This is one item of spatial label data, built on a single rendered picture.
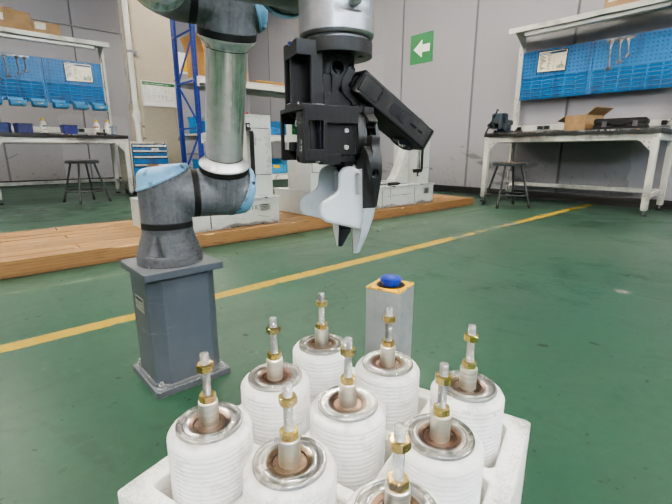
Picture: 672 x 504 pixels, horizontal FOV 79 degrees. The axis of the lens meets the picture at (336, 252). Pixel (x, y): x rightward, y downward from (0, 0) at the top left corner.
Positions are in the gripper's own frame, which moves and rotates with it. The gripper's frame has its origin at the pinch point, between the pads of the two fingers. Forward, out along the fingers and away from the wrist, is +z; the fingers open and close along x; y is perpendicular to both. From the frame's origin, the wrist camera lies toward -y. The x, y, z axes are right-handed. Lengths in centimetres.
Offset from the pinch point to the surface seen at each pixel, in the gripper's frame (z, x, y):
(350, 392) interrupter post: 19.1, 1.0, 0.8
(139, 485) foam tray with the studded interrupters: 28.4, -5.7, 25.0
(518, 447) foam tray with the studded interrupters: 28.4, 9.2, -20.1
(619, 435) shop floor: 46, 1, -61
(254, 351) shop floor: 46, -67, -4
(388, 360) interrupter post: 20.2, -5.3, -8.9
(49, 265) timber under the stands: 43, -189, 62
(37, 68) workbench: -108, -595, 112
